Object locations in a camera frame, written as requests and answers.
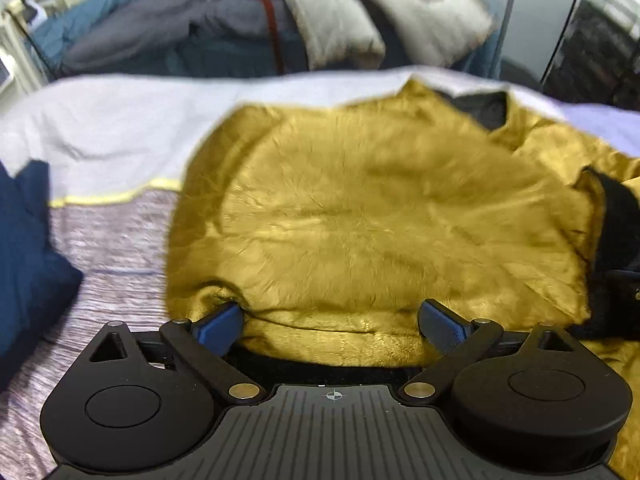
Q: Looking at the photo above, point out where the navy blue cloth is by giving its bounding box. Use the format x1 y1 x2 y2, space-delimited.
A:
0 159 84 392

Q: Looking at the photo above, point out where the blue quilt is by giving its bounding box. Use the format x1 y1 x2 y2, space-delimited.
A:
29 0 157 70

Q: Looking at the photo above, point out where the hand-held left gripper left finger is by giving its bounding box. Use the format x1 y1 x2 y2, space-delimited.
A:
87 302 267 403

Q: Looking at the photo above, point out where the black metal rack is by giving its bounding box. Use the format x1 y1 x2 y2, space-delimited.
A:
540 0 640 111

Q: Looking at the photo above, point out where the grey garment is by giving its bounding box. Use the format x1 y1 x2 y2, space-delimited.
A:
61 0 306 78

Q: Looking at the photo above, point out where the pinkish grey woven blanket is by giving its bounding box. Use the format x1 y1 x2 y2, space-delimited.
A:
0 190 183 480

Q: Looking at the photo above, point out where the white padded coat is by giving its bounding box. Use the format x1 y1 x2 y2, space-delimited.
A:
239 0 497 72

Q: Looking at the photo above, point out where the white furniture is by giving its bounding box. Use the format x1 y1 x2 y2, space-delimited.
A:
0 0 57 97

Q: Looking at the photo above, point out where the yellow jacket with black fur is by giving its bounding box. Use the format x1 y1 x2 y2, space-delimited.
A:
165 77 640 480

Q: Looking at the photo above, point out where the red strap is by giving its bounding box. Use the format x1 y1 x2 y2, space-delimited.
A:
259 0 287 76

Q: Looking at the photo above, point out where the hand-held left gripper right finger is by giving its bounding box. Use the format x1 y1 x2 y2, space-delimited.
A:
399 299 581 403

